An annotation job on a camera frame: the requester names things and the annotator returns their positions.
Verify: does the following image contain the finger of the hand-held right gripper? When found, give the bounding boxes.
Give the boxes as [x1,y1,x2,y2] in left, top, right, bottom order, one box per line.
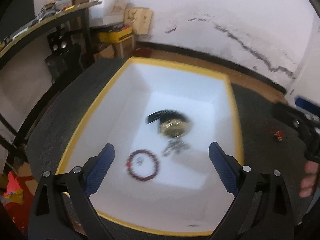
[272,102,320,162]
[294,95,320,111]

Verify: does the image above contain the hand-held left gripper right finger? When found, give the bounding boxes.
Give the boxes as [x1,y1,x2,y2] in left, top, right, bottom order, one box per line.
[208,141,294,240]

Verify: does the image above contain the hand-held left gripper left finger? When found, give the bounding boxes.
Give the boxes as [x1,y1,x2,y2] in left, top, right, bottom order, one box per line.
[28,143,116,240]

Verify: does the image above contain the red bead bracelet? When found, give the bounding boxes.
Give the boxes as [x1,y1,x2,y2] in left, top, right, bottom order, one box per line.
[125,149,161,182]

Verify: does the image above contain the silver chain necklace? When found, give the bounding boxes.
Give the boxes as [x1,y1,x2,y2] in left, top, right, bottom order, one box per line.
[161,138,191,157]

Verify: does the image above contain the gold watch black strap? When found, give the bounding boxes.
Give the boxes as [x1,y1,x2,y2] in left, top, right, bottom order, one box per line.
[145,108,193,141]

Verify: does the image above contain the white bin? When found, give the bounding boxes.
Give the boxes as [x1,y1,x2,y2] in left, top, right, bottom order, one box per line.
[55,57,245,237]

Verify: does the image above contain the person's right hand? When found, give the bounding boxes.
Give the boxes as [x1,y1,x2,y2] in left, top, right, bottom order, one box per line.
[299,160,320,198]

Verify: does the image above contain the dark patterned mat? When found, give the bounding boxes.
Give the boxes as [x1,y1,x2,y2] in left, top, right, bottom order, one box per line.
[25,57,320,240]

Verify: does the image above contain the red plastic bag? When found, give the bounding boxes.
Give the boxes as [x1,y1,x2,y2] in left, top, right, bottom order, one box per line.
[3,171,34,232]

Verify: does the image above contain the brown cardboard box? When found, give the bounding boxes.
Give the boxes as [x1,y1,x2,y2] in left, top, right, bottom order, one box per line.
[111,39,136,58]

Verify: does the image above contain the black speaker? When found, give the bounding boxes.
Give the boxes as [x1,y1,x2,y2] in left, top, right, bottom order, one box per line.
[47,27,73,56]

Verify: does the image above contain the yellow and black box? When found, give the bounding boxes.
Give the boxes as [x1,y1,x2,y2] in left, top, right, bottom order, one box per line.
[98,27,133,43]

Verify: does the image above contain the black metal shelf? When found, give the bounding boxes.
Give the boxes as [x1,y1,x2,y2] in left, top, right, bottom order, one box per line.
[0,0,103,160]

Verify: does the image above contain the white box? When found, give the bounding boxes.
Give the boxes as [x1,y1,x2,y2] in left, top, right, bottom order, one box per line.
[88,0,127,27]

